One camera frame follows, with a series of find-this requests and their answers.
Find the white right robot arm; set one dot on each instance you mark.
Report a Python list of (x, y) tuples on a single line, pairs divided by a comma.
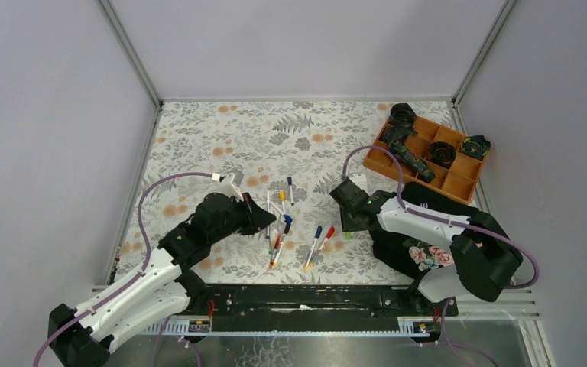
[(448, 248)]

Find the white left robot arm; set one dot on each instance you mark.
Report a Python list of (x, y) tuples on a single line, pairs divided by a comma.
[(89, 333)]

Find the white slotted cable duct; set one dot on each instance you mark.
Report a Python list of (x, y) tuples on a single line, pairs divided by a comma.
[(225, 326)]

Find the black floral cloth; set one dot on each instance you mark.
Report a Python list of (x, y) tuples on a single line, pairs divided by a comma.
[(408, 255)]

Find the dark patterned fabric roll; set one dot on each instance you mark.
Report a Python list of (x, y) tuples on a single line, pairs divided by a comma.
[(395, 138)]

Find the dark rolled fabric flower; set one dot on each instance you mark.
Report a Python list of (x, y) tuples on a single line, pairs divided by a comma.
[(402, 114)]

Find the dark green rolled flower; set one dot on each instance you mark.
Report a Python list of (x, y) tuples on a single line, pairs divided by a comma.
[(475, 146)]

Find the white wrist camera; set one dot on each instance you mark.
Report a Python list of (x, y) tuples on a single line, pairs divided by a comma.
[(229, 184), (360, 180)]

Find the wooden compartment tray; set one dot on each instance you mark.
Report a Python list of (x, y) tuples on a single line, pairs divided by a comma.
[(457, 183)]

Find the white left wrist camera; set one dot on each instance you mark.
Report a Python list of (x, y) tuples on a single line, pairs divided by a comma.
[(229, 184)]

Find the white pen yellow cap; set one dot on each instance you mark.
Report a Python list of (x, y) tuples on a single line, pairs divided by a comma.
[(283, 198)]

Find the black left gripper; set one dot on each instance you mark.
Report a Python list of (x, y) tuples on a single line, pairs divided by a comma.
[(245, 216)]

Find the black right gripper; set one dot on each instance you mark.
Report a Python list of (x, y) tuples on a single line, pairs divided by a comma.
[(351, 213)]

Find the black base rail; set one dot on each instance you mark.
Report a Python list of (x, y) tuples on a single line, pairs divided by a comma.
[(314, 301)]

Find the dark rolled flower in tray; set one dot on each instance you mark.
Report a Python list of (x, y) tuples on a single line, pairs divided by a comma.
[(441, 153)]

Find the clear pen orange end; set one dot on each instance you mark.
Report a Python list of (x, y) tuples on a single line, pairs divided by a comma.
[(275, 251)]

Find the floral patterned table mat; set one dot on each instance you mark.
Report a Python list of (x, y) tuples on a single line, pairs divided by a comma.
[(266, 141)]

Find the white pen blue end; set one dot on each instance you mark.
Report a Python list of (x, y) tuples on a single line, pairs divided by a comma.
[(319, 230)]

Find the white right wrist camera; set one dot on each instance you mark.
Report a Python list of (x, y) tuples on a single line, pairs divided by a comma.
[(360, 180)]

